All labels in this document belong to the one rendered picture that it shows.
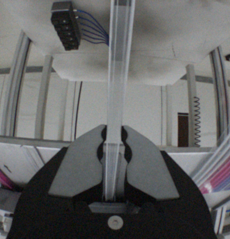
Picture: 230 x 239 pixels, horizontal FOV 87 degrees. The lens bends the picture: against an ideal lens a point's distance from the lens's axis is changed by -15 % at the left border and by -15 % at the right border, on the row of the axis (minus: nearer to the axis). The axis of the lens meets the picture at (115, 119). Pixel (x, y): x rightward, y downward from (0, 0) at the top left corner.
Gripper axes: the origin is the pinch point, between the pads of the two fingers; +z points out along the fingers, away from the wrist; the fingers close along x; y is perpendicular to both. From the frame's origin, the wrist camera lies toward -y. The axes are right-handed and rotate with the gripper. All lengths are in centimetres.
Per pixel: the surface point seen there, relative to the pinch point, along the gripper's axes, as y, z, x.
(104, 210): 20.6, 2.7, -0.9
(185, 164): 7.6, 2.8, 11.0
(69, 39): -9.8, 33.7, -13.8
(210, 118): 72, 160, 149
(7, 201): 20.8, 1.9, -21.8
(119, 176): 11.0, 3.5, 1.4
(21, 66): -1.9, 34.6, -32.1
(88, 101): 60, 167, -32
